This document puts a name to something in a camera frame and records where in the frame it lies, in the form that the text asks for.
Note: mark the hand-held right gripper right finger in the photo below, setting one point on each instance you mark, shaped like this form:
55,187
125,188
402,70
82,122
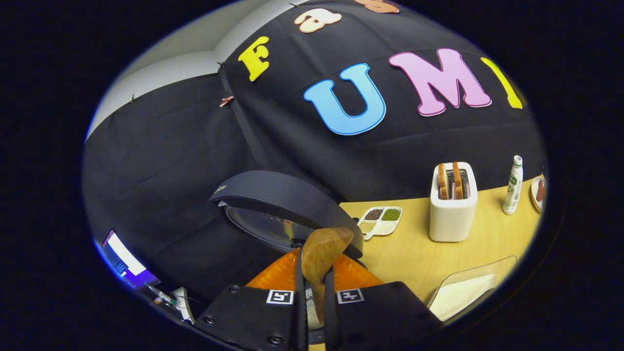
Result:
330,321

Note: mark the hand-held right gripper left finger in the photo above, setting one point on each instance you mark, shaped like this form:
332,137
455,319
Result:
300,321

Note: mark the brown wooden spoon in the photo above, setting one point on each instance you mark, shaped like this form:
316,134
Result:
321,253

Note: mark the dark grey rice cooker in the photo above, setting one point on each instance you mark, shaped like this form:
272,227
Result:
273,195

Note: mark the white rice heap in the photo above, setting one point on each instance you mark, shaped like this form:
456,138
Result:
460,297

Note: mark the white divided bean dish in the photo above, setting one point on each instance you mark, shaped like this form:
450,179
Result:
380,222

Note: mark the white toaster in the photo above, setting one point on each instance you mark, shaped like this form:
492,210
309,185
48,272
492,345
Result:
452,219

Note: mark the clear plastic container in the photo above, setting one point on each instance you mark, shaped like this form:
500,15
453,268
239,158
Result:
487,267

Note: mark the toast slice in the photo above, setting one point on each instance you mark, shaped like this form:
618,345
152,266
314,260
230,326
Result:
442,181
458,180

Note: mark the computer monitor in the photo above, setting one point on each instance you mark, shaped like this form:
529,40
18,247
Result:
126,258

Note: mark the black backdrop cloth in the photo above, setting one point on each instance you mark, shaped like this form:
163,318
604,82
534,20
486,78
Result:
170,161

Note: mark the white drink bottle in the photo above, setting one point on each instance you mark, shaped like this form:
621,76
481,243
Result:
513,187

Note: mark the pink clothes peg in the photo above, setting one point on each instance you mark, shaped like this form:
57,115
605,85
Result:
226,101

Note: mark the white round plate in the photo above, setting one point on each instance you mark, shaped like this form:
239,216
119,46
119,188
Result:
535,195

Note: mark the red meat piece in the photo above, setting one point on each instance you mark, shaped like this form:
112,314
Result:
540,191

